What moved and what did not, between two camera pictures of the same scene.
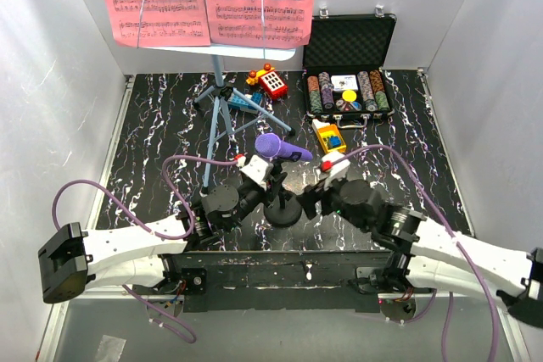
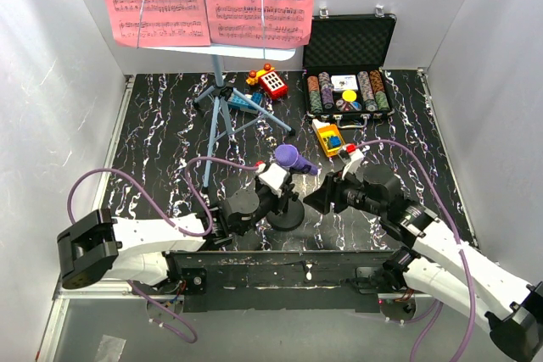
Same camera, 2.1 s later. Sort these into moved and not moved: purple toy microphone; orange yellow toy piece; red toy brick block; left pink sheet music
Moved: purple toy microphone
Not moved: orange yellow toy piece; red toy brick block; left pink sheet music
